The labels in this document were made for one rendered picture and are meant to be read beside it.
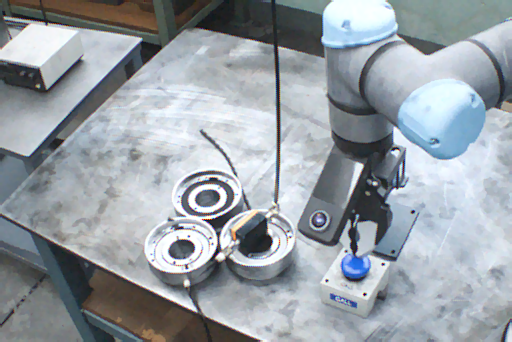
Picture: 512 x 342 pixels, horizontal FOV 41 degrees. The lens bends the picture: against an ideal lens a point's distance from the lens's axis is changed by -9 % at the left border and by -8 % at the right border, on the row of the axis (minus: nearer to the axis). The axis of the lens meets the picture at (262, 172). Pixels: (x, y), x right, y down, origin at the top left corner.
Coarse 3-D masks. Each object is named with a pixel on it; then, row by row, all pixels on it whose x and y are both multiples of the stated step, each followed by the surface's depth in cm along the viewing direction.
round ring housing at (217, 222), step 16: (192, 176) 114; (208, 176) 115; (224, 176) 114; (176, 192) 112; (192, 192) 112; (208, 192) 113; (224, 192) 112; (240, 192) 110; (176, 208) 109; (208, 208) 110; (240, 208) 110; (224, 224) 109
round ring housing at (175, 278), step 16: (160, 224) 107; (192, 224) 108; (208, 224) 106; (160, 240) 106; (176, 240) 106; (192, 240) 105; (208, 240) 105; (192, 256) 103; (208, 256) 103; (160, 272) 101; (176, 272) 100; (192, 272) 100; (208, 272) 102
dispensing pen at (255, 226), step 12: (276, 204) 104; (252, 216) 102; (264, 216) 102; (276, 216) 105; (240, 228) 101; (252, 228) 100; (264, 228) 103; (240, 240) 100; (252, 240) 102; (264, 240) 104; (228, 252) 100; (240, 252) 103
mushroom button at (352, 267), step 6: (342, 258) 95; (348, 258) 95; (354, 258) 95; (366, 258) 95; (342, 264) 95; (348, 264) 94; (354, 264) 94; (360, 264) 94; (366, 264) 94; (342, 270) 95; (348, 270) 94; (354, 270) 94; (360, 270) 94; (366, 270) 94; (348, 276) 94; (354, 276) 94; (360, 276) 94
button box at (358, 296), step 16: (368, 256) 98; (336, 272) 97; (368, 272) 96; (384, 272) 96; (336, 288) 95; (352, 288) 94; (368, 288) 94; (384, 288) 99; (336, 304) 97; (352, 304) 95; (368, 304) 94
